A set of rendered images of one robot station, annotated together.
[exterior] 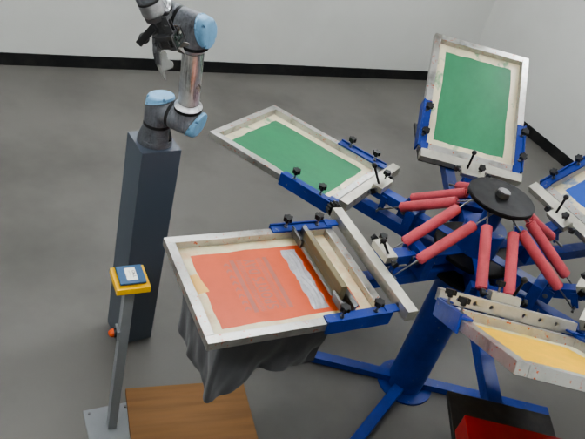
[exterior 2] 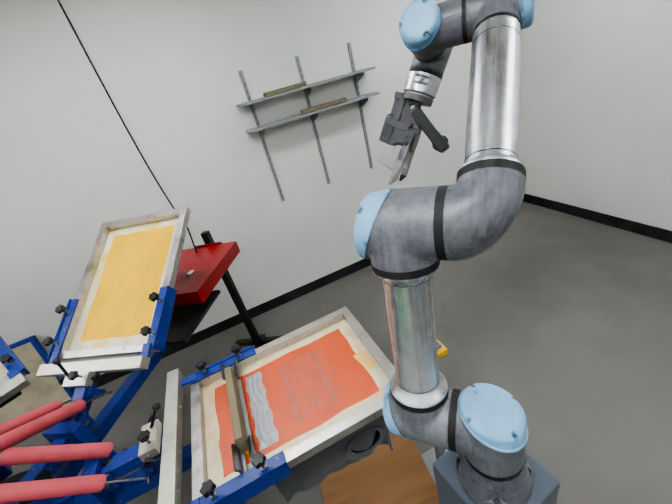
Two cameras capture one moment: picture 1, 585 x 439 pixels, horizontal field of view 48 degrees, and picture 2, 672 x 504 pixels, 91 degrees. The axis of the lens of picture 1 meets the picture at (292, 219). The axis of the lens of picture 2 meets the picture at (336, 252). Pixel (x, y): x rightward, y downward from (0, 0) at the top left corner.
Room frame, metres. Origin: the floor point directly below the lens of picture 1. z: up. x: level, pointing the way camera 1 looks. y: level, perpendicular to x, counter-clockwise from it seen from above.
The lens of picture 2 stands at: (2.82, 0.60, 2.03)
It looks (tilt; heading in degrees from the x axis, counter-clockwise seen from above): 29 degrees down; 199
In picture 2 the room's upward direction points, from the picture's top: 15 degrees counter-clockwise
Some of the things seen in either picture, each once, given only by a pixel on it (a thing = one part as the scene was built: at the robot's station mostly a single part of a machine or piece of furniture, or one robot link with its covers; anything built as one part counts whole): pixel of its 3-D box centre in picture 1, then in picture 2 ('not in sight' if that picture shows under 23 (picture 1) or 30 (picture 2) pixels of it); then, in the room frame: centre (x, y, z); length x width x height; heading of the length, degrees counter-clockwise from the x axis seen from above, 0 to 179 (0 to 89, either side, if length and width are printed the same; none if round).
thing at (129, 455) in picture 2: (391, 257); (140, 454); (2.35, -0.47, 1.02); 0.17 x 0.06 x 0.05; 124
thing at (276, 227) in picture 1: (299, 230); (242, 486); (2.39, -0.05, 0.98); 0.30 x 0.05 x 0.07; 124
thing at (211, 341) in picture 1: (275, 278); (290, 387); (2.03, -0.01, 0.97); 0.79 x 0.58 x 0.04; 124
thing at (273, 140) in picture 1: (325, 152); not in sight; (3.02, -0.06, 1.05); 1.08 x 0.61 x 0.23; 64
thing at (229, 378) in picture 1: (270, 356); not in sight; (1.83, -0.08, 0.74); 0.46 x 0.04 x 0.42; 124
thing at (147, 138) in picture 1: (156, 131); (492, 459); (2.41, 0.68, 1.25); 0.15 x 0.15 x 0.10
